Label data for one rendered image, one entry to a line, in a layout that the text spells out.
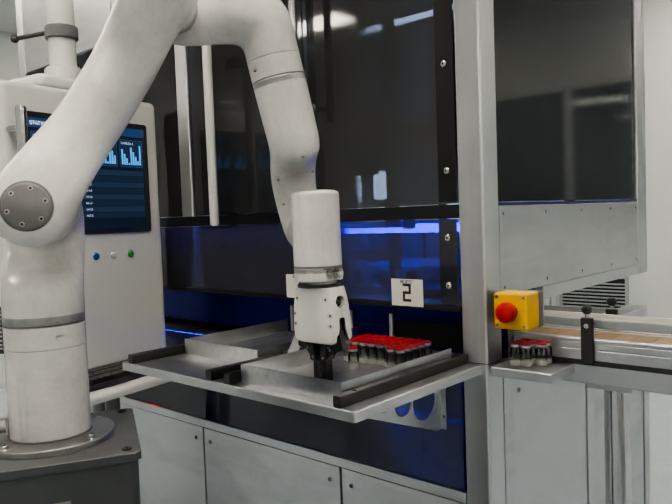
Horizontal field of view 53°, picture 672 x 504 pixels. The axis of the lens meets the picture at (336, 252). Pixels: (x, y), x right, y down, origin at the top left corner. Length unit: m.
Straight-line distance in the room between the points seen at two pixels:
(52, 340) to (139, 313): 0.96
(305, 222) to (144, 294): 0.99
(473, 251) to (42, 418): 0.84
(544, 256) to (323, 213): 0.67
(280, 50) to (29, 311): 0.56
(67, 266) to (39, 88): 0.81
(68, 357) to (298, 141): 0.49
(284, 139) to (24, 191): 0.40
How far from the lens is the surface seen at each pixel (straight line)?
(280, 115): 1.14
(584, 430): 1.93
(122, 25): 1.11
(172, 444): 2.29
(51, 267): 1.15
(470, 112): 1.42
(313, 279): 1.14
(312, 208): 1.13
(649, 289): 6.12
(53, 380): 1.12
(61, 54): 2.02
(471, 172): 1.40
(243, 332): 1.78
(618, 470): 1.53
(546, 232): 1.65
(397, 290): 1.52
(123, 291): 2.00
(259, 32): 1.16
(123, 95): 1.12
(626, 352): 1.42
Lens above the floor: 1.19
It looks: 3 degrees down
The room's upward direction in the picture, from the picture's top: 2 degrees counter-clockwise
